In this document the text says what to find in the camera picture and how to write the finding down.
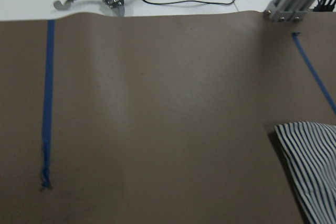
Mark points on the striped polo shirt white collar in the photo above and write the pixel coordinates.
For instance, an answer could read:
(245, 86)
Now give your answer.
(309, 149)

